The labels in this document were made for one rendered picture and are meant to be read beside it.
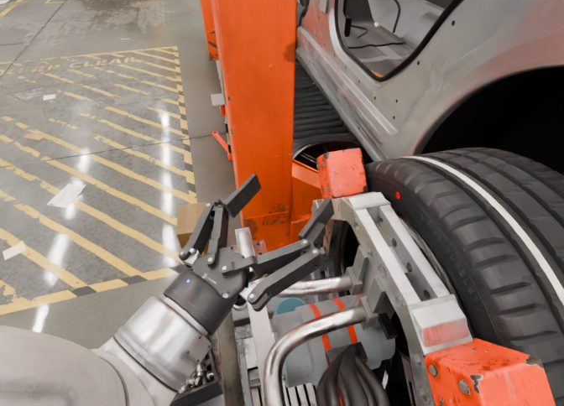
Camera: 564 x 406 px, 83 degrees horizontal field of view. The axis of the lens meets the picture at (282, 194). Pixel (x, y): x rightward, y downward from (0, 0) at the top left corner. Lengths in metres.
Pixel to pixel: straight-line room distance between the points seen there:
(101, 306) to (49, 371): 1.67
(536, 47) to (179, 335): 0.70
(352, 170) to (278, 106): 0.27
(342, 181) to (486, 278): 0.29
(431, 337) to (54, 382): 0.36
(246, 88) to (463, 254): 0.54
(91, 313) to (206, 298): 1.55
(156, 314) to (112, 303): 1.51
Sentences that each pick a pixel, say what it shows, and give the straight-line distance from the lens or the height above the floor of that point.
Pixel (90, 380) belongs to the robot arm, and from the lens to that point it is 0.25.
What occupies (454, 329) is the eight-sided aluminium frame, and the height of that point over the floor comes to 1.11.
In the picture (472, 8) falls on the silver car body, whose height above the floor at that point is 1.30.
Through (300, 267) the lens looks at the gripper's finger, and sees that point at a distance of 0.37.
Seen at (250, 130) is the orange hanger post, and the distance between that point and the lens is 0.81.
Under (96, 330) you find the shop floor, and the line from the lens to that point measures 1.84.
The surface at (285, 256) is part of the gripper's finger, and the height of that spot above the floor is 1.17.
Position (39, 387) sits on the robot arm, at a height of 1.31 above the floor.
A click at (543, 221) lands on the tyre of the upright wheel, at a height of 1.18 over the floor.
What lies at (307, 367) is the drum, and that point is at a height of 0.89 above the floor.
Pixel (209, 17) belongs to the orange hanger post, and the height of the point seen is 0.83.
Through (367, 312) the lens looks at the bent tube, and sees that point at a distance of 0.54.
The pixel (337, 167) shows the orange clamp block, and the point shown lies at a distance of 0.62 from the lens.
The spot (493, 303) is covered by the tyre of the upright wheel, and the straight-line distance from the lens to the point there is 0.46.
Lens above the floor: 1.49
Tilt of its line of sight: 44 degrees down
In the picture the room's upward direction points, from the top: straight up
